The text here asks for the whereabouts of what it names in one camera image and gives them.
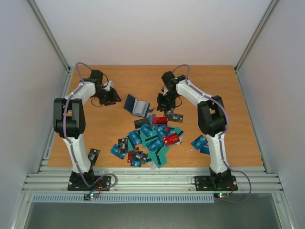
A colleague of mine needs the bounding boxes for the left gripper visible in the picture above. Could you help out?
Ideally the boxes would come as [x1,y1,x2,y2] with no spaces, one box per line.
[93,88,122,105]

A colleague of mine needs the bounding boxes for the dark blue card holder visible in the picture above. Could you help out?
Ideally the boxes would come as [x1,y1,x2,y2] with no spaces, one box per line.
[123,94,154,118]

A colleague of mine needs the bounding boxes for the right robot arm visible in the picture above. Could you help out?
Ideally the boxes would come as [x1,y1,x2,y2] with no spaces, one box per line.
[157,71,232,190]

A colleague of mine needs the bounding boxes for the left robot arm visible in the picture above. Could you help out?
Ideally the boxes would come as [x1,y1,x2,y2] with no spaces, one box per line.
[53,70,122,190]

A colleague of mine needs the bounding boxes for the black vip card upper right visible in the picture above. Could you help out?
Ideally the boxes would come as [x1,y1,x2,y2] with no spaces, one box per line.
[167,114,183,123]

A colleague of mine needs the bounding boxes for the blue card top of pile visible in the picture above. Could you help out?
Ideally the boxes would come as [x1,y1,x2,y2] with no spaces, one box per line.
[148,114,156,125]

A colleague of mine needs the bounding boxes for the blue card of pile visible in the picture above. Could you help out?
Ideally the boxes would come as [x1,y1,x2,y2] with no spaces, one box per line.
[148,114,156,125]
[131,160,142,167]

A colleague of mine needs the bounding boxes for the plain black card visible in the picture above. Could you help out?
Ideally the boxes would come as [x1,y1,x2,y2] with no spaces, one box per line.
[134,118,150,129]

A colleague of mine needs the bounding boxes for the large teal card centre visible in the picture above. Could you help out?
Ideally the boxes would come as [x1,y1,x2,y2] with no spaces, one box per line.
[140,129,164,152]

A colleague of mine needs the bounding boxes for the black vip card centre left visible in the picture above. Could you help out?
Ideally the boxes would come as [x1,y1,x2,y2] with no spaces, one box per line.
[118,138,129,154]

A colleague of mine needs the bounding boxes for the blue card right upper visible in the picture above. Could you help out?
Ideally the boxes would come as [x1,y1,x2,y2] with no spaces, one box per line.
[191,135,208,150]

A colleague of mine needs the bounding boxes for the teal card with stripe bottom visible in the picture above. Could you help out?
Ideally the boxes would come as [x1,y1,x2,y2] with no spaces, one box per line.
[146,146,171,168]

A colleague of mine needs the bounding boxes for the black vip card far left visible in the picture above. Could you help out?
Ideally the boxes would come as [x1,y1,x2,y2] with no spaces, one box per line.
[88,148,100,166]

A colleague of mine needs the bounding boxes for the black vip card on red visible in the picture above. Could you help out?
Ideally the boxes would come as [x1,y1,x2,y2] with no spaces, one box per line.
[131,149,148,164]

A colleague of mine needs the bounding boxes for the blue card right lower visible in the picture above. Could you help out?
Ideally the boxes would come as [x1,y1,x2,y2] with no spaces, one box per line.
[200,146,210,155]

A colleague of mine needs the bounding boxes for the white card with red print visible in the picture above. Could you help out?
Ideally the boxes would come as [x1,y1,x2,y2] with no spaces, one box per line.
[148,162,155,169]

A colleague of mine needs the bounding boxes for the blue card bottom of pile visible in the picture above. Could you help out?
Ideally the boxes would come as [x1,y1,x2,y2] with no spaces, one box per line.
[131,160,142,167]

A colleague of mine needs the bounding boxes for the left controller board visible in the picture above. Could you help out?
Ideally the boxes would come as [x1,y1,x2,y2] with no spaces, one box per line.
[83,193,99,201]

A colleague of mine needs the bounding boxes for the controller board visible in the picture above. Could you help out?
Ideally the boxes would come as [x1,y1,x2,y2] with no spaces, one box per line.
[214,192,232,199]
[83,193,99,201]

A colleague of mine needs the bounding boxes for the right controller board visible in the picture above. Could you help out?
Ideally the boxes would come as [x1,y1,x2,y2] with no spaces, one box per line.
[214,192,232,199]

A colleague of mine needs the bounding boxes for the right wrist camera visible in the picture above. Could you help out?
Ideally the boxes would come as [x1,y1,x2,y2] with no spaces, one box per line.
[161,86,168,94]

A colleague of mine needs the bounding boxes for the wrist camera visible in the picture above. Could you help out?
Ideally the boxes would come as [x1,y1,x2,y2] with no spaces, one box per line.
[161,86,168,94]
[103,81,114,91]

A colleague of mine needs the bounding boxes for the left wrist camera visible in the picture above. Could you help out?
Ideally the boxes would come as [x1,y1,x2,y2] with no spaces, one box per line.
[103,81,114,91]

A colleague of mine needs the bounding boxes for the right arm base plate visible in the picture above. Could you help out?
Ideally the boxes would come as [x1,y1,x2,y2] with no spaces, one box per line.
[193,176,238,191]

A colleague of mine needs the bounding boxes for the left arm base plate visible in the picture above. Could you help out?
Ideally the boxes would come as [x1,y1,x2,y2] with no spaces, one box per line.
[67,176,114,192]

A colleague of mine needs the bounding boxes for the aluminium rail frame front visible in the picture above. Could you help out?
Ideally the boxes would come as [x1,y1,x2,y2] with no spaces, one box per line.
[22,167,283,193]

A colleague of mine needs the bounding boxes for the grey slotted cable duct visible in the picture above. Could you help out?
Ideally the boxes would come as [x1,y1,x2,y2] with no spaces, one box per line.
[32,193,214,204]

